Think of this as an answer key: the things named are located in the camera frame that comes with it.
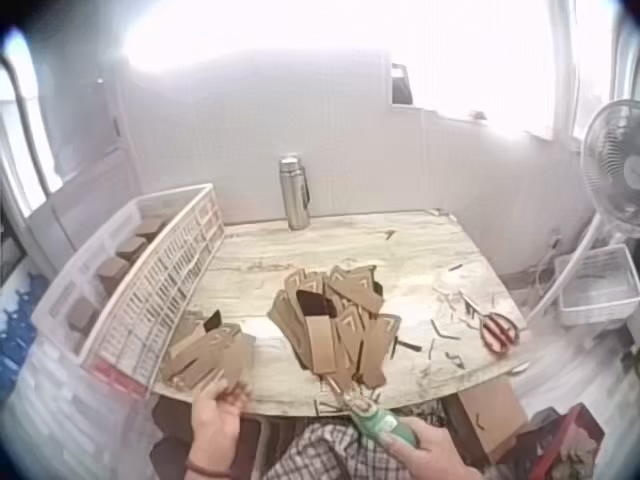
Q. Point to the scattered cardboard strip scraps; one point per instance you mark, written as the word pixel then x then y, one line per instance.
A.
pixel 446 332

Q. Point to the white standing fan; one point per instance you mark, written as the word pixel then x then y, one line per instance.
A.
pixel 607 165

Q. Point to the red box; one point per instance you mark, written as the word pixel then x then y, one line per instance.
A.
pixel 570 445

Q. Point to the white plastic basket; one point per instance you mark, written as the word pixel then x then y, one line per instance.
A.
pixel 597 290

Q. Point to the person's right hand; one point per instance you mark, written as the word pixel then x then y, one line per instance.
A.
pixel 435 457

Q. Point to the heap of brown cardboard cutouts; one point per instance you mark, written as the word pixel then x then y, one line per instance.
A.
pixel 340 320

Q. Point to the stainless steel thermos flask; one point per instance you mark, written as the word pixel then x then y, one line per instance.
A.
pixel 295 192

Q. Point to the person's left fingers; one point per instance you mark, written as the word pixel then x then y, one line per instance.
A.
pixel 239 393

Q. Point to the brown cardboard box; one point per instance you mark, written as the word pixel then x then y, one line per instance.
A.
pixel 492 415

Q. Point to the cut brown cardboard piece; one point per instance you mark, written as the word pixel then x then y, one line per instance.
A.
pixel 231 360

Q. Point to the heap of blue items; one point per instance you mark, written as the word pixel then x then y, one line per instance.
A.
pixel 17 335

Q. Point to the white plastic slatted crate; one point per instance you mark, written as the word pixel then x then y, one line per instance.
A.
pixel 135 295

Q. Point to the person's left hand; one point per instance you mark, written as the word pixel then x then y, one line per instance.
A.
pixel 212 425

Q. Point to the stack of flat cardboard cutouts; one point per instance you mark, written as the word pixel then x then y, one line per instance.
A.
pixel 192 352

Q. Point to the person's right fingers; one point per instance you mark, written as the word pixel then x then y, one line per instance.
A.
pixel 404 442

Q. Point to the green hot glue gun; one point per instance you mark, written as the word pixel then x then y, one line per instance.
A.
pixel 382 425

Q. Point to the dark object on sill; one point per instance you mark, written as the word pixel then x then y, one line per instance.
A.
pixel 401 85

